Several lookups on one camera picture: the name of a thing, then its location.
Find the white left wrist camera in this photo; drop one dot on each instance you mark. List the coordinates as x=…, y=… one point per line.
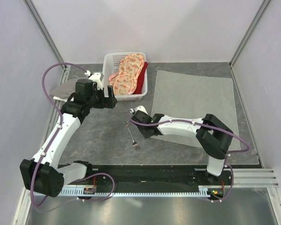
x=97, y=77

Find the slotted cable duct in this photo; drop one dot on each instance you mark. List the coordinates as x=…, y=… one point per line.
x=90, y=192

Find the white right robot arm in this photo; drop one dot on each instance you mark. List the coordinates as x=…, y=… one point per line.
x=213, y=136

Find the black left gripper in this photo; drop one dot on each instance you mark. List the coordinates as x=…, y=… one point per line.
x=109, y=102

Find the red cloth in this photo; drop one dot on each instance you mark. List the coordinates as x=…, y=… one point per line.
x=140, y=80

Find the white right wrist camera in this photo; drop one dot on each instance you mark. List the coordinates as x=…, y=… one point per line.
x=139, y=108

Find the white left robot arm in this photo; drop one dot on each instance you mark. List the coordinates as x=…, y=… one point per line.
x=42, y=173

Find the grey-green cloth napkin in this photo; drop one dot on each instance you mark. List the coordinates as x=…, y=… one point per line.
x=191, y=97

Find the grey cloth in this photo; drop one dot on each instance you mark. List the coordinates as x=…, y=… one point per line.
x=65, y=89

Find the white cloth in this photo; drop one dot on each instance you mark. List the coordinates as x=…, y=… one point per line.
x=61, y=98

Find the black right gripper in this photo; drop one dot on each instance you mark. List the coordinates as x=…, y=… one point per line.
x=144, y=134

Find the white perforated plastic basket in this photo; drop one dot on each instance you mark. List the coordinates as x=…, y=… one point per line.
x=110, y=66

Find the floral mesh laundry bag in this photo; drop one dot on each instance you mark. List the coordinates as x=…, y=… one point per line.
x=124, y=81

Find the aluminium frame rail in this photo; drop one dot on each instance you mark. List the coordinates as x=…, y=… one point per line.
x=84, y=31

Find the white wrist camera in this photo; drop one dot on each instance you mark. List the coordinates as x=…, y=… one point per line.
x=97, y=77
x=139, y=108

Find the ornate silver fork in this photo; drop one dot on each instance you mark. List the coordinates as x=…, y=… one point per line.
x=134, y=143

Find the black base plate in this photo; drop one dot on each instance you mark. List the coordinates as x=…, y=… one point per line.
x=189, y=174

